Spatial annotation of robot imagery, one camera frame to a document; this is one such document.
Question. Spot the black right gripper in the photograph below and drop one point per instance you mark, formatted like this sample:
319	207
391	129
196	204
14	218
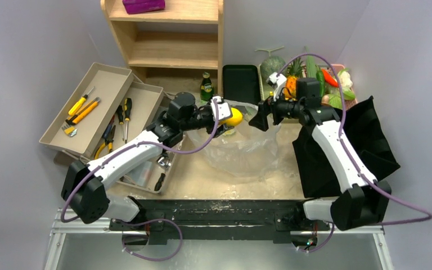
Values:
270	109

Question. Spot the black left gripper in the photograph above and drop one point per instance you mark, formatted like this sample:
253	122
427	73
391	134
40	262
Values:
215	131

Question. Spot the yellow toy bell pepper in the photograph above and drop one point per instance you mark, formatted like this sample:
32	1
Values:
236	118

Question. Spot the clear plastic grocery bag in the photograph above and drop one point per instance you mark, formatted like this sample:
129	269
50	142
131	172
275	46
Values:
244	151

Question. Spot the green netted toy melon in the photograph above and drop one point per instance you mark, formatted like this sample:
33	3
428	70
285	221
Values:
271	64

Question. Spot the small green toy chili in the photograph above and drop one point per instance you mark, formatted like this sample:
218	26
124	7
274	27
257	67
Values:
321	79

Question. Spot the orange toy carrot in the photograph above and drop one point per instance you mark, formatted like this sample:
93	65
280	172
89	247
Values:
329	79

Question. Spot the white toy cauliflower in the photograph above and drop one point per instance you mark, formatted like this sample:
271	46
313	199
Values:
346	84

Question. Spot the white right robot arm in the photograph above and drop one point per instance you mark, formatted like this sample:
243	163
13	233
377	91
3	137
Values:
363	199

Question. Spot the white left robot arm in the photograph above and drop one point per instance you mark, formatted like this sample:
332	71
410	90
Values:
85	187

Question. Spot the green plastic basket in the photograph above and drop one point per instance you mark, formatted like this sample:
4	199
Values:
262	82

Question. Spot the green perrier glass bottle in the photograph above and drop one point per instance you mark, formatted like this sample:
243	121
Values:
206	87

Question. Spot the black plastic tray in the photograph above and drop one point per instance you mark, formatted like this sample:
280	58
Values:
241	83

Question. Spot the orange toy pineapple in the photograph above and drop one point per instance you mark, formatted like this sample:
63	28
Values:
294	72

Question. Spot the black yellow large screwdriver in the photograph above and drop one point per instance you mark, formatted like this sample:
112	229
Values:
127	116

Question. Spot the black yellow small screwdriver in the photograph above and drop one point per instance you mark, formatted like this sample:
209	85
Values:
119	113

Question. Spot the wooden shelf unit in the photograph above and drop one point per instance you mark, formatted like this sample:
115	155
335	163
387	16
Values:
182	40

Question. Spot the brown toy mushroom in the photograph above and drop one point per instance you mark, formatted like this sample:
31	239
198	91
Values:
326	100

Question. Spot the beige plastic toolbox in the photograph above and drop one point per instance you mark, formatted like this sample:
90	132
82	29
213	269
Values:
111	85

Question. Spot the green toy fruit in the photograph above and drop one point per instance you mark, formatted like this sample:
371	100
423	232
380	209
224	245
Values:
335	101

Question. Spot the yellow black pliers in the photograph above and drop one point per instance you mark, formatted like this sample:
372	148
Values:
107	143

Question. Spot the pink plastic basket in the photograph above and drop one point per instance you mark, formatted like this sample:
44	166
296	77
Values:
338	90

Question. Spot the yellow utility knife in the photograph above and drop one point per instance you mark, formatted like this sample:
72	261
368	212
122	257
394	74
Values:
83	112

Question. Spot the small hex key set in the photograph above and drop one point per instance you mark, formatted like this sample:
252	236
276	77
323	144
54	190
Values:
69	130

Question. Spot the purple box on shelf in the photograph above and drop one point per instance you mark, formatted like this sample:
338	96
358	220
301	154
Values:
143	6

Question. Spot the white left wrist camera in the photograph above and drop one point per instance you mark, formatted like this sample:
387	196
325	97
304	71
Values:
221	109

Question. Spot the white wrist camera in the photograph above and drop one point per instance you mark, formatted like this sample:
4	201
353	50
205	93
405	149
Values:
221	109
277	81

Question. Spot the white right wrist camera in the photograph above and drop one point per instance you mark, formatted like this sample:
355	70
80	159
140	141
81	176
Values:
277	81

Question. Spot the yellow handle screwdriver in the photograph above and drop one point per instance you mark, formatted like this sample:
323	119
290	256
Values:
80	102

